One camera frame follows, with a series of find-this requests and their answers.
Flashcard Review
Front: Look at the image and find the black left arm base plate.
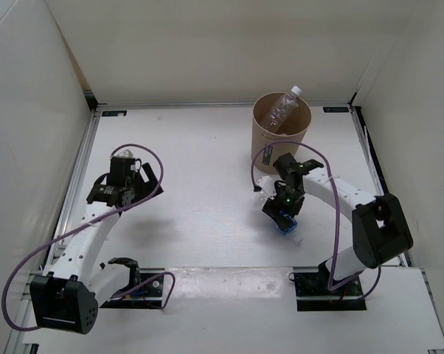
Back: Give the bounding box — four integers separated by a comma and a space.
101, 277, 164, 310

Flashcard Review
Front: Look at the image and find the clear plastic bottle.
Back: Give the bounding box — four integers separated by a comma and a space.
260, 86, 302, 133

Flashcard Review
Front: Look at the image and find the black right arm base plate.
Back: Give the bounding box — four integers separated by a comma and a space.
288, 271, 367, 312

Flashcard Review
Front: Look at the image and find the aluminium table edge rail left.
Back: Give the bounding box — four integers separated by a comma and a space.
4, 108, 99, 353

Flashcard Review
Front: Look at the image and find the clear bottle with blue label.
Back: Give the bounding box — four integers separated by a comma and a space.
252, 197, 305, 244

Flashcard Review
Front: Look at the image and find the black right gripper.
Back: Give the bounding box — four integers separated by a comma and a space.
263, 183, 305, 232

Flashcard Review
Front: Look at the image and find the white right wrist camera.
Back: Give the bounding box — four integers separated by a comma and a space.
254, 176, 277, 198

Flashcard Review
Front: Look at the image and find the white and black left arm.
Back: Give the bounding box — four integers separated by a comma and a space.
30, 150, 163, 334

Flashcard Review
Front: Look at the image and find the dark XDOF logo sticker right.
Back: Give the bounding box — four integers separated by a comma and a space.
323, 106, 350, 114

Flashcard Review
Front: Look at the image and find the dark logo sticker left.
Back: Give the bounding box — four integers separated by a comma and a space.
101, 110, 127, 117

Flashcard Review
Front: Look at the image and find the beige round waste bin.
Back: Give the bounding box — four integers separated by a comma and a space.
251, 92, 312, 174

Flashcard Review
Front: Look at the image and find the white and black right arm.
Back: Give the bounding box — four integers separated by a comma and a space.
254, 153, 413, 295

